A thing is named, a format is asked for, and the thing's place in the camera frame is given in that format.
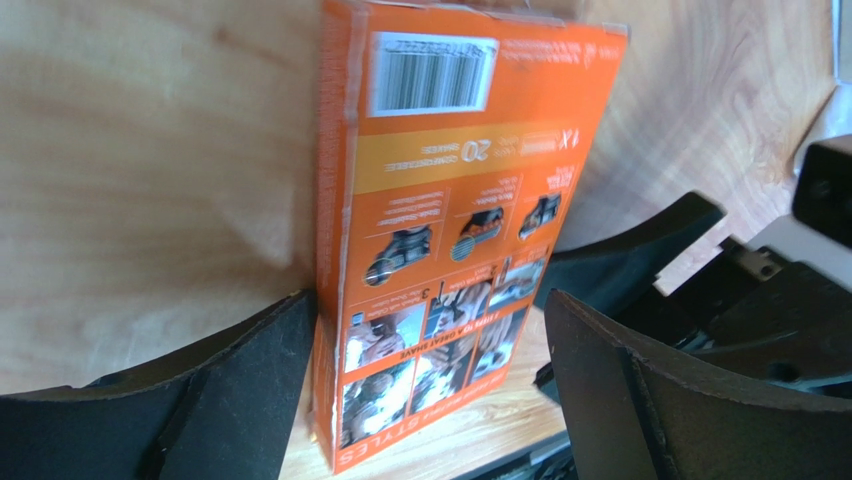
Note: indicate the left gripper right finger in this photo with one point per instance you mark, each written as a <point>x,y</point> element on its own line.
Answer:
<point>636,408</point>

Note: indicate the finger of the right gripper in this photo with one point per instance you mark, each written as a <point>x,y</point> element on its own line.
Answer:
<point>611,274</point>

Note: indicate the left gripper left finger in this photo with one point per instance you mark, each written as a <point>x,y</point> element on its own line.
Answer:
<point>222,407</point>

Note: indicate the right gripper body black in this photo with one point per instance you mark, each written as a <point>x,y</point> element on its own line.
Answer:
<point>757,314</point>

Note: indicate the orange razor box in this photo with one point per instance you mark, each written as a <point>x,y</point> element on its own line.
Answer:
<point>451,138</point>

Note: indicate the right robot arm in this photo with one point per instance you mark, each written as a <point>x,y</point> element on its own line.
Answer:
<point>817,231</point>

